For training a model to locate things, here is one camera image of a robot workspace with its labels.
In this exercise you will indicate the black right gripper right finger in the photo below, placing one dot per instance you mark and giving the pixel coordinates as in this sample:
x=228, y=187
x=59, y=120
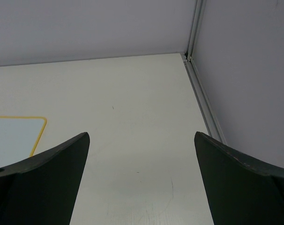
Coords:
x=241, y=190

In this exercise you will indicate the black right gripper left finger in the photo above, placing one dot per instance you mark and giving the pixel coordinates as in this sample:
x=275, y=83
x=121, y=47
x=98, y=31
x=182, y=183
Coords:
x=42, y=189

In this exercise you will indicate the yellow framed small whiteboard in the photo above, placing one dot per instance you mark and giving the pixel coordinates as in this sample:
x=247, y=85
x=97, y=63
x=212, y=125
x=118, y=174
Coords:
x=19, y=137

